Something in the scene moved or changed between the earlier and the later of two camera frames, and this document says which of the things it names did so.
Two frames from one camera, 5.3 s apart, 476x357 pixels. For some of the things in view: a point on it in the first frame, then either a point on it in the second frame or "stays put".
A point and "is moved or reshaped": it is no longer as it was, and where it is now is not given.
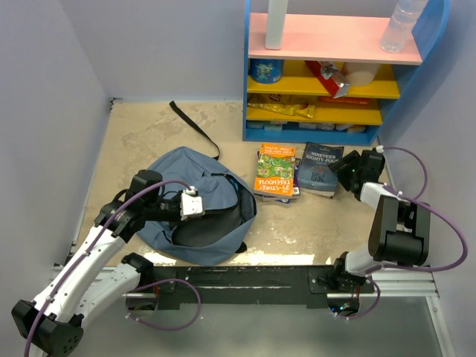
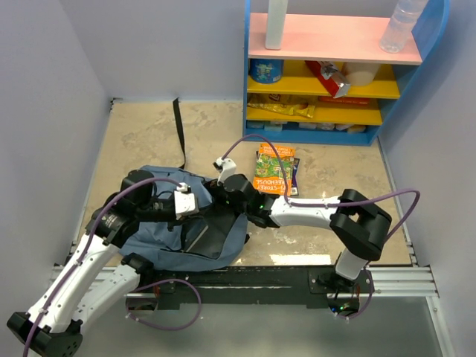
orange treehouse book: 275,168 stays put
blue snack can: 266,71 stays put
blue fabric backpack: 227,222 is moved or reshaped
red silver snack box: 335,81 stays put
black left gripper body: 165,210 stays put
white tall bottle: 277,13 stays put
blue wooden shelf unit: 335,83 stays put
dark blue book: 315,178 -> 205,235
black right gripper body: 349,170 -> 219,193
